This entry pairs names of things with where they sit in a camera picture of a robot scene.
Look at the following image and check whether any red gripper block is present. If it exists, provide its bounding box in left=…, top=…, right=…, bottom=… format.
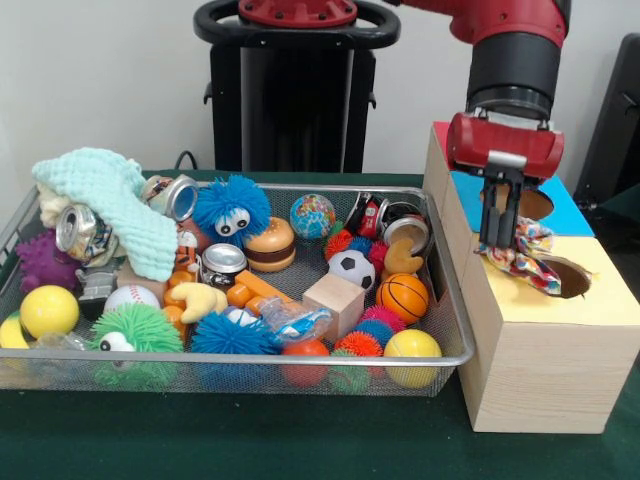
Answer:
left=446, top=112, right=566, bottom=252

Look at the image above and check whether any multicolour patterned cloth toy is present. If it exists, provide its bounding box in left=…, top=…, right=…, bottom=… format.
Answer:
left=478, top=218, right=564, bottom=297

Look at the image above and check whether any mint green cloth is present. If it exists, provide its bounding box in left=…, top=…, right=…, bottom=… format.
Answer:
left=32, top=148, right=181, bottom=283

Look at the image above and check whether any cream knitted cloth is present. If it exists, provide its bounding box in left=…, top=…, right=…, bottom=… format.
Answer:
left=38, top=185, right=73, bottom=231

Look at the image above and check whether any wooden box with three holes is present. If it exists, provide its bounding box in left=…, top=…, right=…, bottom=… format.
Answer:
left=423, top=122, right=640, bottom=435

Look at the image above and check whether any shallow clear mesh bin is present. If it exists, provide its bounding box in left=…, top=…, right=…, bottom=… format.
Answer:
left=0, top=178, right=477, bottom=399

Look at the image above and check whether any small basketball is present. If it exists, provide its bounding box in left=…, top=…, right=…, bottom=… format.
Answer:
left=378, top=272, right=431, bottom=324

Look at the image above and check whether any small soccer ball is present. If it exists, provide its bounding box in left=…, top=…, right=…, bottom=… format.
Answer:
left=328, top=249, right=378, bottom=292

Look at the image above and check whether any yellow ball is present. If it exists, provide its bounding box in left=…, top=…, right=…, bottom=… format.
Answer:
left=384, top=329, right=443, bottom=389
left=20, top=285, right=80, bottom=339

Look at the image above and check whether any globe print ball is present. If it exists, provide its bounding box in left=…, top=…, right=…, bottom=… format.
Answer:
left=290, top=193, right=338, bottom=240

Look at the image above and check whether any plain wooden block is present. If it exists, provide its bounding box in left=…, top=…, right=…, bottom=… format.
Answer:
left=302, top=273, right=366, bottom=343

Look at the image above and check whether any toy hamburger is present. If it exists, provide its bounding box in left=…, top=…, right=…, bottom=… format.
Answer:
left=245, top=217, right=298, bottom=274

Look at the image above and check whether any orange ball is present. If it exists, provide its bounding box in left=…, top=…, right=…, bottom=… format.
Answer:
left=283, top=338, right=331, bottom=386

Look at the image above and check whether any blue spiky rubber ball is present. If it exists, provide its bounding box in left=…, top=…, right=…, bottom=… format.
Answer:
left=193, top=175, right=273, bottom=249

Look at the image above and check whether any dark green table cloth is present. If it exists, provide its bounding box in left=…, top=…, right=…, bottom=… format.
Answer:
left=0, top=168, right=640, bottom=480

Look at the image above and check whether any small baseball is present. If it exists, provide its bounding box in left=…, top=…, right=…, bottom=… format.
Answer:
left=104, top=285, right=161, bottom=313

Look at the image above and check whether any green fuzzy toy with eyes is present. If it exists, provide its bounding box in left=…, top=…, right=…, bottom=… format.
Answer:
left=88, top=303, right=184, bottom=391

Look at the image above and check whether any purple spiky toy with eyes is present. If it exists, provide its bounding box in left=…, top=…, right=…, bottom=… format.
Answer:
left=15, top=232, right=81, bottom=293

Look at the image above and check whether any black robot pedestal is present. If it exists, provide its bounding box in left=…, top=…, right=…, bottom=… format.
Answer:
left=194, top=0, right=401, bottom=173

